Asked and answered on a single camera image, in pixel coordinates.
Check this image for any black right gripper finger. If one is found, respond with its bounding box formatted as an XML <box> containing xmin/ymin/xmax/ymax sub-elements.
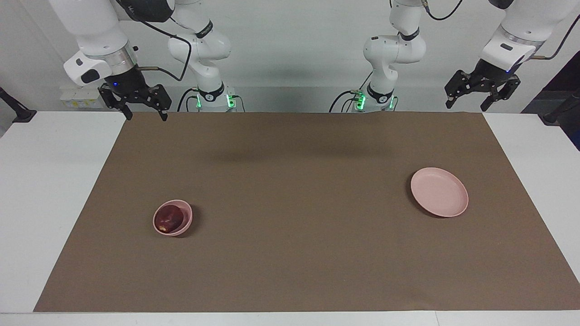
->
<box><xmin>98</xmin><ymin>83</ymin><xmax>134</xmax><ymax>121</ymax></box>
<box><xmin>147</xmin><ymin>83</ymin><xmax>173</xmax><ymax>122</ymax></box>

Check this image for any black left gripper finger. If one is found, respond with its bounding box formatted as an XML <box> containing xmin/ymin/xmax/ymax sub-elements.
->
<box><xmin>479</xmin><ymin>74</ymin><xmax>521</xmax><ymax>113</ymax></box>
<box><xmin>444</xmin><ymin>69</ymin><xmax>475</xmax><ymax>110</ymax></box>

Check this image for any dark red apple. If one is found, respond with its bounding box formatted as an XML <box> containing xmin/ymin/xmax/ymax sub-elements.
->
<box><xmin>155</xmin><ymin>205</ymin><xmax>184</xmax><ymax>233</ymax></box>

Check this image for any pink plate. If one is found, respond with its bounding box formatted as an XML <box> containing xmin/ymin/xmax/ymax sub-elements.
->
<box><xmin>411</xmin><ymin>168</ymin><xmax>469</xmax><ymax>218</ymax></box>

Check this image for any pink bowl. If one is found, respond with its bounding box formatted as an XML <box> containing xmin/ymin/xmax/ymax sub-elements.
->
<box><xmin>153</xmin><ymin>200</ymin><xmax>193</xmax><ymax>237</ymax></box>

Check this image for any brown table mat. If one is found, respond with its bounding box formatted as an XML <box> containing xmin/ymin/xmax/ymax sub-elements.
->
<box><xmin>33</xmin><ymin>112</ymin><xmax>580</xmax><ymax>313</ymax></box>

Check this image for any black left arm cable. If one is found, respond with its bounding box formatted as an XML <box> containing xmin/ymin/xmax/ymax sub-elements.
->
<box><xmin>424</xmin><ymin>0</ymin><xmax>580</xmax><ymax>61</ymax></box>

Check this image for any black clamp mount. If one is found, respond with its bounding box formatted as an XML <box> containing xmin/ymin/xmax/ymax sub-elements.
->
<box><xmin>0</xmin><ymin>86</ymin><xmax>37</xmax><ymax>124</ymax></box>
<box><xmin>538</xmin><ymin>88</ymin><xmax>580</xmax><ymax>126</ymax></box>

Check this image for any black left base cable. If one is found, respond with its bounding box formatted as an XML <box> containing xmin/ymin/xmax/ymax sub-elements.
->
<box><xmin>329</xmin><ymin>72</ymin><xmax>374</xmax><ymax>112</ymax></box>

